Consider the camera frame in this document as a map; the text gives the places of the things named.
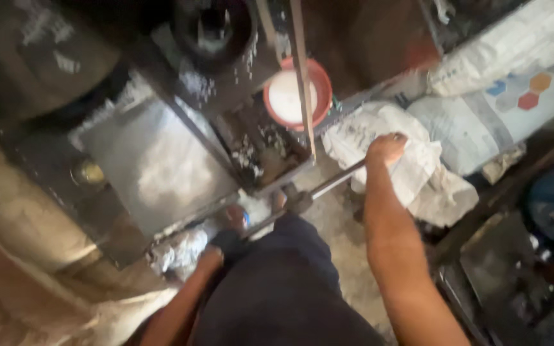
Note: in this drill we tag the person's left foot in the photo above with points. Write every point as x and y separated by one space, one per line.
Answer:
236 217

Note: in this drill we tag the dark metal trough with debris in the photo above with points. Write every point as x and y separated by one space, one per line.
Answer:
262 144

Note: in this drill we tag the red bowl with white contents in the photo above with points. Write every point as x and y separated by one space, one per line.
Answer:
286 98

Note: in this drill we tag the long thin wooden stick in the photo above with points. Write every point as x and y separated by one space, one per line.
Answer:
304 81

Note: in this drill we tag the plain white filled sack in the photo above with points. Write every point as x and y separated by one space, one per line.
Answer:
508 45

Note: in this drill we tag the flat grey metal tray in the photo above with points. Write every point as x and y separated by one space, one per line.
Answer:
156 163

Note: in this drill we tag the black round machine funnel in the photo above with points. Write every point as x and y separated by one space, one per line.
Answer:
212 31

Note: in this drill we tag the white sack with hexagon print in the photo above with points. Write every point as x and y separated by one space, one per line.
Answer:
484 117

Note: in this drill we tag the person's right foot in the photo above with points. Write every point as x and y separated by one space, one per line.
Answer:
278 201

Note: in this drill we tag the person's left hand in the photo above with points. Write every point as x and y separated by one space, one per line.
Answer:
220 250

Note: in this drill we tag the long grey metal lever rod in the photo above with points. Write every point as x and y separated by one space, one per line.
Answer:
331 183

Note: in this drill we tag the large beige sack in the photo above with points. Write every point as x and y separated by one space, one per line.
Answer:
27 259

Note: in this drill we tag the crumpled white woven sack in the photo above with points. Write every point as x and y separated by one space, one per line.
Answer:
421 168

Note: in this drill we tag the person's right hand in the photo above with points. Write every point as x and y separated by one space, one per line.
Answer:
383 150

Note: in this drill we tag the person's foot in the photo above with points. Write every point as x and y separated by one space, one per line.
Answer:
236 217
278 201

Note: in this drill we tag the short thin wooden stick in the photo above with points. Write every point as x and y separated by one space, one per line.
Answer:
268 26

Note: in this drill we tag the dark round drum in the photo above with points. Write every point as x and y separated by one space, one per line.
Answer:
31 53

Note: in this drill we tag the person's right fingers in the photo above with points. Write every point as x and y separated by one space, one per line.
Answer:
395 140

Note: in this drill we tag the person's dark trousers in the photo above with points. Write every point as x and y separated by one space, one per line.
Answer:
282 288

